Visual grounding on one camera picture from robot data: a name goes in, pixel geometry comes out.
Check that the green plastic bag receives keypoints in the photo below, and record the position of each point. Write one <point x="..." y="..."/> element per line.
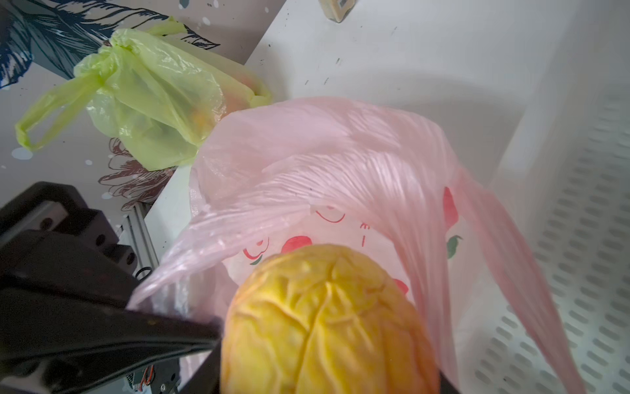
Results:
<point x="159" y="95"/>

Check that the orange peach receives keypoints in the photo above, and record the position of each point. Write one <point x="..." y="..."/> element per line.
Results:
<point x="325" y="319"/>

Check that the pale spice jar black lid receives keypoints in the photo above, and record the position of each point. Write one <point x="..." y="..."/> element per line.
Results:
<point x="336" y="10"/>

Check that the white perforated plastic basket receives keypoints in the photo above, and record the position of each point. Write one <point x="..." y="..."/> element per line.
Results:
<point x="564" y="178"/>

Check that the pink plastic bag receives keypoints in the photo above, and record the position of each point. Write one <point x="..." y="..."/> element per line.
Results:
<point x="265" y="170"/>

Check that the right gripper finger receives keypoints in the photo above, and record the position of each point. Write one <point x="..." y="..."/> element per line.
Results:
<point x="207" y="378"/>

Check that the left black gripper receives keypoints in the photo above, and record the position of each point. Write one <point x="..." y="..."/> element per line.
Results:
<point x="65" y="283"/>

